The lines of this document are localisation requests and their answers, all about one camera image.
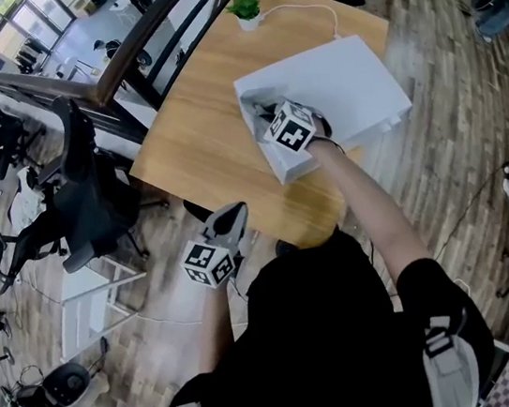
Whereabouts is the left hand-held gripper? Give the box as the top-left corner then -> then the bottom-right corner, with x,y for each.
175,200 -> 261,294

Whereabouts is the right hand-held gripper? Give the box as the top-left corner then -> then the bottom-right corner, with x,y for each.
248,90 -> 335,158

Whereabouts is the large white box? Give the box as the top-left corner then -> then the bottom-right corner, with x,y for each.
229,27 -> 422,190

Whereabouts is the person's right forearm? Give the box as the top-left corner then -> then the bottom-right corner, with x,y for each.
307,126 -> 437,292

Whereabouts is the person's left forearm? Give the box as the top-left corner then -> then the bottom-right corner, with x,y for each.
185,284 -> 243,378

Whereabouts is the black bin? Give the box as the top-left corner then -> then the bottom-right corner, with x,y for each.
181,194 -> 217,227

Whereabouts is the person's left black shoe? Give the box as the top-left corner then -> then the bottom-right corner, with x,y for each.
273,235 -> 302,259

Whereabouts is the potted green plant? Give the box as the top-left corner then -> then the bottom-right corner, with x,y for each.
223,0 -> 266,36

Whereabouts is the large black office chair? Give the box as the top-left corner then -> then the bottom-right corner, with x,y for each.
0,83 -> 180,296

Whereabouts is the person's black shirt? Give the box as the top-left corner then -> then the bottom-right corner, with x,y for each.
133,211 -> 503,407

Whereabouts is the white garment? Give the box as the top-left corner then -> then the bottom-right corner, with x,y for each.
2,163 -> 49,226

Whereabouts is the black mesh desk chair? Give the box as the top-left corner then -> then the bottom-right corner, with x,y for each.
0,68 -> 55,183

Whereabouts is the glass window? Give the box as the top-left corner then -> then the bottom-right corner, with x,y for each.
0,0 -> 83,61

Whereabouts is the white floor cable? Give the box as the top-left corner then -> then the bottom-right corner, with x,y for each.
132,303 -> 202,333

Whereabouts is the white power cable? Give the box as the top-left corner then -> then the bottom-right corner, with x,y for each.
261,0 -> 345,53

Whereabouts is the white frame stool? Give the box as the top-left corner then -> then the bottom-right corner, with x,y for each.
48,249 -> 158,360

